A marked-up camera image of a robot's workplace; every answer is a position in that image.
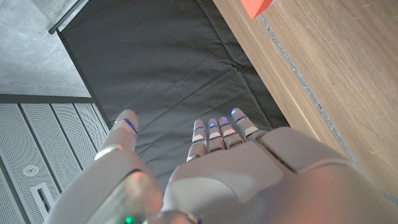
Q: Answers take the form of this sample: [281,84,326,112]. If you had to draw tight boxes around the red and white box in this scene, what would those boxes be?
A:
[239,0,274,20]

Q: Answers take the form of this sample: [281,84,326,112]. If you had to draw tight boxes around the grey perforated metal panel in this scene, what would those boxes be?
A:
[0,102,110,224]

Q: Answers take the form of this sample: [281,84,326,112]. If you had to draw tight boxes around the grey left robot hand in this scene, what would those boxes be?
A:
[45,107,398,224]

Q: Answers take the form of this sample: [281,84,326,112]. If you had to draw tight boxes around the black fabric backdrop curtain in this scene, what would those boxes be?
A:
[57,0,290,189]

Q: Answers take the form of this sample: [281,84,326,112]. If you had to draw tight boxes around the black backdrop stand pole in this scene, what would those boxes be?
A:
[48,0,87,35]

